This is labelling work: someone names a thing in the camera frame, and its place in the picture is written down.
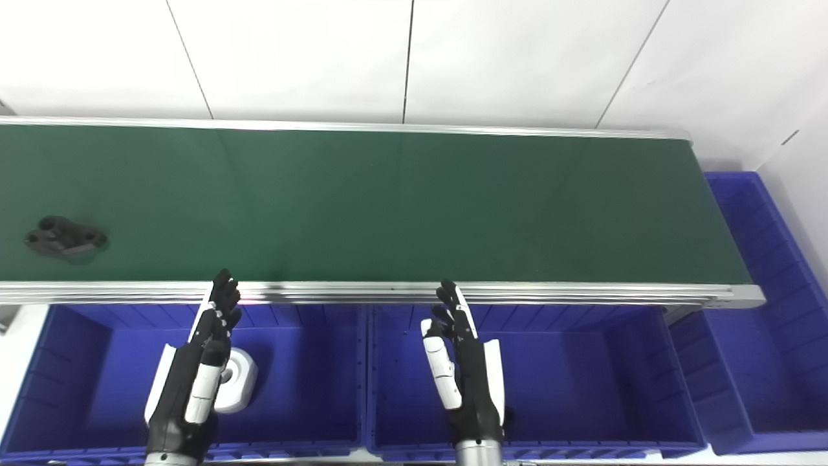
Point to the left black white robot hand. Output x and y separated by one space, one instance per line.
181 388

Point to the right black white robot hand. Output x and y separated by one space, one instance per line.
475 388

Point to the black bracket part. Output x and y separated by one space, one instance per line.
61 236

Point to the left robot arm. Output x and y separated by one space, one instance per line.
169 460

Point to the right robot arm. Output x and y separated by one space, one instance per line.
479 454

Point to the white round part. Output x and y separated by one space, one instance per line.
240 382

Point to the blue plastic bin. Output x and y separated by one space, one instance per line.
582 382
770 336
304 388

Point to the green conveyor belt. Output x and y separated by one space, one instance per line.
388 207
582 294

